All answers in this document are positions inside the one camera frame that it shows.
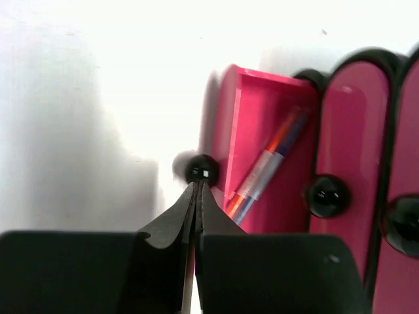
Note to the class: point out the pink top drawer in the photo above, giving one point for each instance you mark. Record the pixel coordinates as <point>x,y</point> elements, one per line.
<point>396,289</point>

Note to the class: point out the pink bottom drawer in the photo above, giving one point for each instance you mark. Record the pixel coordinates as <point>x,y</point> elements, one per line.
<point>251,106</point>

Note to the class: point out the pink drawer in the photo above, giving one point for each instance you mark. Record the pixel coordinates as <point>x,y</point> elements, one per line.
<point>396,289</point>
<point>342,197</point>
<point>251,106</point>

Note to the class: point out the black drawer cabinet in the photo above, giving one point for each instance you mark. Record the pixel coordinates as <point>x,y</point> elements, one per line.
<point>395,66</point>

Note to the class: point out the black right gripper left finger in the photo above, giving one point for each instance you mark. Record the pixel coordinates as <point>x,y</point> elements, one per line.
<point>146,271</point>

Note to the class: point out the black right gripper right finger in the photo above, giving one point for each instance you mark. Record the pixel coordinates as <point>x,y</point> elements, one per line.
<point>239,272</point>

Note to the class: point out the thin orange highlighter pen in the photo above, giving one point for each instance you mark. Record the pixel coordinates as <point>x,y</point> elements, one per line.
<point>245,186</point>

